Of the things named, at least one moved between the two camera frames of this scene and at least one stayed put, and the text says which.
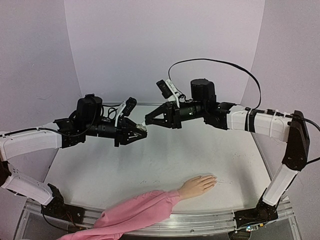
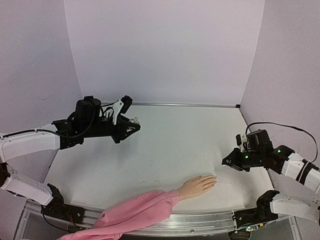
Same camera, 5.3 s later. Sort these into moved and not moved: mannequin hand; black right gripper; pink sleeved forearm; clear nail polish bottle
Moved: clear nail polish bottle; black right gripper
Not moved: mannequin hand; pink sleeved forearm
